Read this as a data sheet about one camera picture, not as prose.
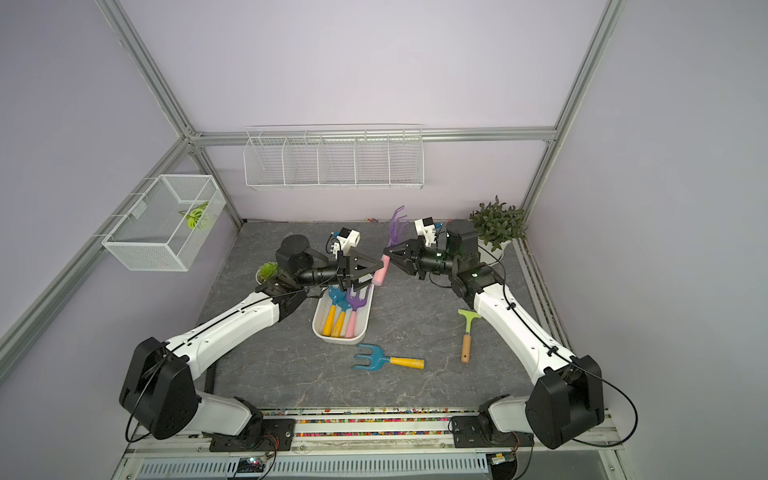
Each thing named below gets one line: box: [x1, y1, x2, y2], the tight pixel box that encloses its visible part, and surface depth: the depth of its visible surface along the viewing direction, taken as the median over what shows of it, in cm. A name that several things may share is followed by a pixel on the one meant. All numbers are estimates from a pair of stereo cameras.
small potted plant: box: [255, 261, 279, 285], surface depth 96 cm
